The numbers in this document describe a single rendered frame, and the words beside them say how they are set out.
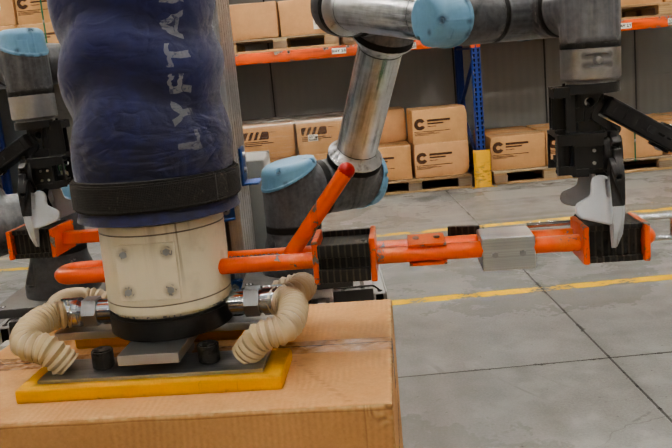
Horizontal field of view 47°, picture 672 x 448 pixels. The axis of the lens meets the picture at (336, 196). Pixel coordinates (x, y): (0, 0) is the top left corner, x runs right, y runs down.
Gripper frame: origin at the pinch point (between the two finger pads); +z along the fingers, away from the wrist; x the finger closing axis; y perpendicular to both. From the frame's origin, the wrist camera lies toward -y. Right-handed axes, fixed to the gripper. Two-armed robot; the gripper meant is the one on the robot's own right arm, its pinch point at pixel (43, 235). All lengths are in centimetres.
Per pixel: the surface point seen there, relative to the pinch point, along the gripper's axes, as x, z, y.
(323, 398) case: -44, 14, 51
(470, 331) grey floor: 265, 120, 92
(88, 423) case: -46, 14, 24
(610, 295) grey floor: 308, 122, 176
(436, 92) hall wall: 828, 21, 117
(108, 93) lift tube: -36, -23, 28
